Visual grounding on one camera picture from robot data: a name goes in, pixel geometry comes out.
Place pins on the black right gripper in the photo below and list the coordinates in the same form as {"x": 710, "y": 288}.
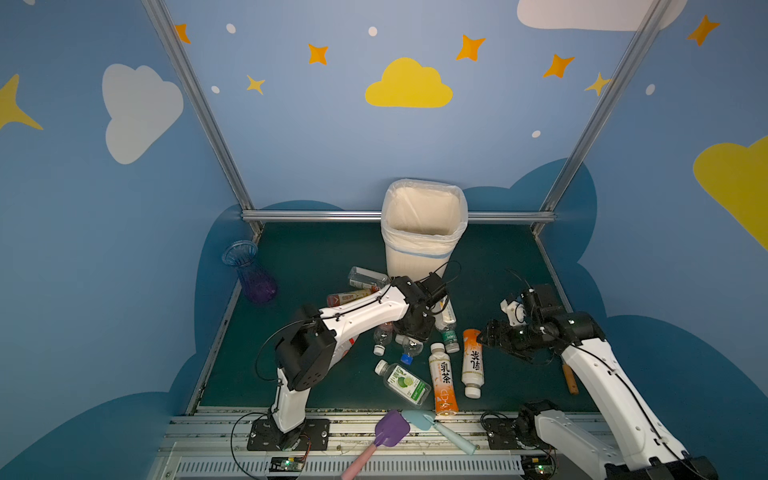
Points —
{"x": 501, "y": 334}

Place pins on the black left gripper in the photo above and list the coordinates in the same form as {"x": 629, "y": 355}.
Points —
{"x": 414, "y": 324}

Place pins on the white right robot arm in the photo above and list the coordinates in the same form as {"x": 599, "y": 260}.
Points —
{"x": 645, "y": 448}

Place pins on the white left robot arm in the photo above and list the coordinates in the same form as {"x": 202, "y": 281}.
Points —
{"x": 310, "y": 346}

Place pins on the white ribbed trash bin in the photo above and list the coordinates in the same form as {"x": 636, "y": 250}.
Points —
{"x": 423, "y": 240}

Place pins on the white bin liner bag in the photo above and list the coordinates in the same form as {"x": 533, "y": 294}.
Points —
{"x": 423, "y": 210}

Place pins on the clear bottle green band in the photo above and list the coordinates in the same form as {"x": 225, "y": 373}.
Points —
{"x": 445, "y": 323}

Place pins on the small blue label bottle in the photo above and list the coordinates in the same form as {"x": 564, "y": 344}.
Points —
{"x": 411, "y": 349}

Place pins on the red label clear bottle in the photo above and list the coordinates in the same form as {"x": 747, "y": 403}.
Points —
{"x": 383, "y": 335}

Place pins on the clear square bottle green label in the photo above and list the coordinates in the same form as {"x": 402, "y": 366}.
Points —
{"x": 362, "y": 278}

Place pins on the red gold energy drink bottle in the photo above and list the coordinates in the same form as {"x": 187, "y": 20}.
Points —
{"x": 338, "y": 299}

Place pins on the lime label square bottle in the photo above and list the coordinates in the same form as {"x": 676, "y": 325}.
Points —
{"x": 403, "y": 383}

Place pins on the orange white tea bottle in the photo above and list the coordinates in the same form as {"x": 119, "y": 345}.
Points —
{"x": 472, "y": 376}

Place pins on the orange milk tea bottle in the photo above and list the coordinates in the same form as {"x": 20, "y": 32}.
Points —
{"x": 442, "y": 378}

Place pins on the teal silicone spatula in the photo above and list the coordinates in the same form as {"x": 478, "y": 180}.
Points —
{"x": 426, "y": 420}

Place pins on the purple pink spatula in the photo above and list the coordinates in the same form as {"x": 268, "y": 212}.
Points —
{"x": 389, "y": 431}

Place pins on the purple ribbed plastic vase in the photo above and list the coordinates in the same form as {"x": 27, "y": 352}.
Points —
{"x": 257, "y": 285}

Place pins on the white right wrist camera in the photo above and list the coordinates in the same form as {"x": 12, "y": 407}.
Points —
{"x": 515, "y": 312}

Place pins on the wooden handle brush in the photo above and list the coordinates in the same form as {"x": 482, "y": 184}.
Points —
{"x": 570, "y": 379}

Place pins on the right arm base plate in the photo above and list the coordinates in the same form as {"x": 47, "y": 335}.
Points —
{"x": 501, "y": 433}

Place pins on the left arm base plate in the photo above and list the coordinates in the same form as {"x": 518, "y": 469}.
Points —
{"x": 312, "y": 435}

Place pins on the aluminium frame post right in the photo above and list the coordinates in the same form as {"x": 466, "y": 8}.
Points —
{"x": 638, "y": 47}

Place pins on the aluminium frame post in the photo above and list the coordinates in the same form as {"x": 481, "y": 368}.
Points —
{"x": 161, "y": 20}
{"x": 638, "y": 47}

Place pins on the aluminium frame post left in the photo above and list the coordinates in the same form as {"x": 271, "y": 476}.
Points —
{"x": 161, "y": 20}

